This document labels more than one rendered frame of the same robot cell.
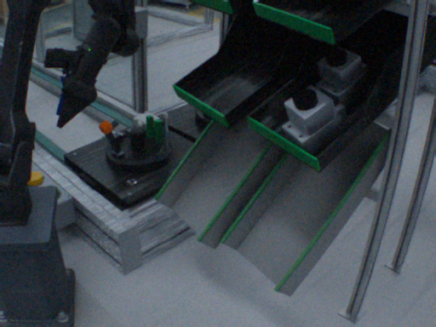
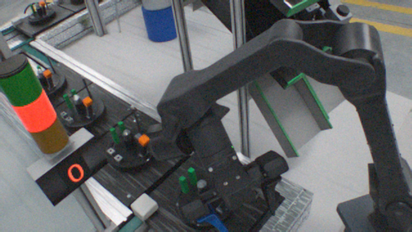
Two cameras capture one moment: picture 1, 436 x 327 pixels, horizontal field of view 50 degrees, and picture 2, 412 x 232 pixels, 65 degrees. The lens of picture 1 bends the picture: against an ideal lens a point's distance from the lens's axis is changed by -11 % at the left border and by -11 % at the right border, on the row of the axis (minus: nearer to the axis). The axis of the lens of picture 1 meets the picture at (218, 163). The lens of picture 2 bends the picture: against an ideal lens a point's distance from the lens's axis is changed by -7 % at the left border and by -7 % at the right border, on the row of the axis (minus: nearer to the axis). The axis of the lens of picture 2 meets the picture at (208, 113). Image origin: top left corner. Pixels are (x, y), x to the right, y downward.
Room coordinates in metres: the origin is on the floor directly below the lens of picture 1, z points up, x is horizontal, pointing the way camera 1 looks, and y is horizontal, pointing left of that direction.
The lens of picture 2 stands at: (0.85, 0.60, 1.63)
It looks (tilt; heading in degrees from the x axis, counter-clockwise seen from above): 42 degrees down; 273
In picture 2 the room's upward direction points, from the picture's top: 8 degrees counter-clockwise
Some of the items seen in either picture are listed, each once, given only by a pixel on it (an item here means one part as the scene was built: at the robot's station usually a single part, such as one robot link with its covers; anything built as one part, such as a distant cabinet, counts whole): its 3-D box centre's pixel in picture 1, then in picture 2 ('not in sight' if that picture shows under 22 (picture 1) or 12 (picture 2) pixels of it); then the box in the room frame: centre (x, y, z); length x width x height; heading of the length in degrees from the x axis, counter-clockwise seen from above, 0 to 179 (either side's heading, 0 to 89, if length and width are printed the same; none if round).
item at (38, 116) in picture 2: not in sight; (34, 109); (1.13, 0.22, 1.33); 0.05 x 0.05 x 0.05
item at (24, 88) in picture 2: not in sight; (18, 82); (1.13, 0.22, 1.38); 0.05 x 0.05 x 0.05
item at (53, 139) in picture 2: not in sight; (47, 132); (1.13, 0.22, 1.28); 0.05 x 0.05 x 0.05
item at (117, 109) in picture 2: not in sight; (79, 104); (1.27, -0.18, 1.01); 0.24 x 0.24 x 0.13; 46
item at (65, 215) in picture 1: (37, 192); not in sight; (0.81, 0.37, 0.93); 0.21 x 0.07 x 0.06; 46
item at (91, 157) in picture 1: (139, 159); (205, 204); (0.91, 0.16, 0.96); 0.24 x 0.24 x 0.02; 46
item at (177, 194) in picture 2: (138, 151); (205, 199); (0.91, 0.16, 0.98); 0.14 x 0.14 x 0.02
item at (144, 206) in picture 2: (146, 124); (145, 208); (1.05, 0.17, 0.97); 0.05 x 0.05 x 0.04; 46
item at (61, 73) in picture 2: not in sight; (43, 78); (1.45, -0.35, 1.01); 0.24 x 0.24 x 0.13; 46
